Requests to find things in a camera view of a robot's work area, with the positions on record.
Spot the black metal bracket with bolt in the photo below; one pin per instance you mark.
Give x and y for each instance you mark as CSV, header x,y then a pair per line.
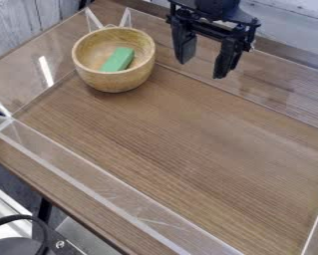
x,y
59,245

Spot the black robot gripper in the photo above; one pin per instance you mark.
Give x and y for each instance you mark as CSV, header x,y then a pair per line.
x,y
218,19

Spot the black table leg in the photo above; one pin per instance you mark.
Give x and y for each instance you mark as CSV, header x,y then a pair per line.
x,y
44,210

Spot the clear acrylic table barrier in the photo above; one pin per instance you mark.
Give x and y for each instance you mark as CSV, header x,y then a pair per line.
x,y
191,166

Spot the green rectangular block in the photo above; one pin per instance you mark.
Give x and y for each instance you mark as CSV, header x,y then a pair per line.
x,y
119,60

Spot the light wooden bowl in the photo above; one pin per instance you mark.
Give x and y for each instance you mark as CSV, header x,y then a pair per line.
x,y
94,49

